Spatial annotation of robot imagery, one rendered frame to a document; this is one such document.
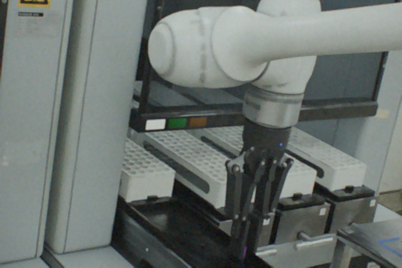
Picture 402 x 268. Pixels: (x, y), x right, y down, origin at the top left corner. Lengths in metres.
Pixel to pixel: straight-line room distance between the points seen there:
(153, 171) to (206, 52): 0.45
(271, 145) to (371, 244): 0.33
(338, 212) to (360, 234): 0.18
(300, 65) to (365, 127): 0.61
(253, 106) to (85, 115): 0.28
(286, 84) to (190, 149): 0.47
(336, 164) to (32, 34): 0.76
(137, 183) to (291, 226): 0.33
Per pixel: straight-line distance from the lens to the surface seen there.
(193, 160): 1.57
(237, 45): 1.05
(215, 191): 1.49
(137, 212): 1.42
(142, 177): 1.45
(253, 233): 1.34
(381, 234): 1.54
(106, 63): 1.31
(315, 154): 1.74
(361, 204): 1.72
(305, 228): 1.63
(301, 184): 1.62
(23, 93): 1.25
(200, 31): 1.07
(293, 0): 1.19
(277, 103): 1.22
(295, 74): 1.20
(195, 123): 1.41
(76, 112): 1.31
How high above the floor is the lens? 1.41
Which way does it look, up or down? 17 degrees down
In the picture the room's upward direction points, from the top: 10 degrees clockwise
